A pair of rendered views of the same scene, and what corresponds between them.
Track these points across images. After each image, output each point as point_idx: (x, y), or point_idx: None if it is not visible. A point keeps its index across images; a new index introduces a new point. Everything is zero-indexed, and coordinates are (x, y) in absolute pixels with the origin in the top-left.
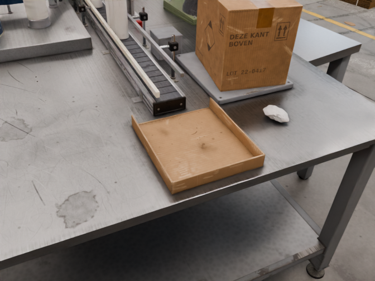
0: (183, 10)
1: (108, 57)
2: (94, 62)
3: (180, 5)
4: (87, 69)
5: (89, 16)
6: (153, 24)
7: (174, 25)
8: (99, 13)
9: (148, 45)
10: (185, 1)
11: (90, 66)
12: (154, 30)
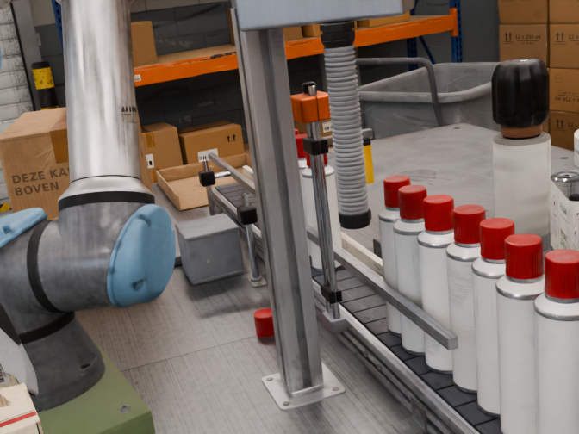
0: (103, 363)
1: None
2: (357, 241)
3: (96, 393)
4: (364, 230)
5: None
6: (222, 348)
7: (156, 352)
8: (370, 256)
9: (248, 279)
10: (90, 339)
11: (363, 236)
12: (228, 224)
